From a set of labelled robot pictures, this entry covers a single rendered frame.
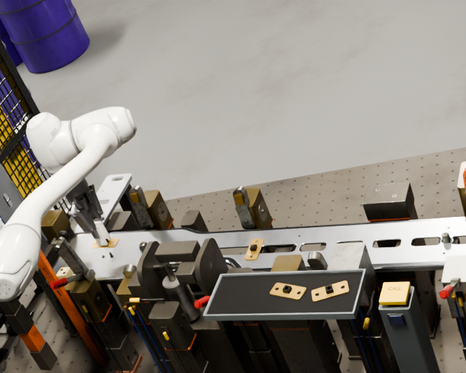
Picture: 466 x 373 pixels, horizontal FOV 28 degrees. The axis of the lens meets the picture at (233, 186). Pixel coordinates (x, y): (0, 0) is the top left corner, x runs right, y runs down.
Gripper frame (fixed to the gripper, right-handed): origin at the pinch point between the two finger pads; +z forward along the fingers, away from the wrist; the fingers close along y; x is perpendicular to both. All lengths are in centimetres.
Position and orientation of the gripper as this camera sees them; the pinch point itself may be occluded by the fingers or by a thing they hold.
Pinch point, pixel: (100, 233)
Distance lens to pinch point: 273.8
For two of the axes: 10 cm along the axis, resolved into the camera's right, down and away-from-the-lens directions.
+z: 3.3, 7.7, 5.5
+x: -9.0, 0.7, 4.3
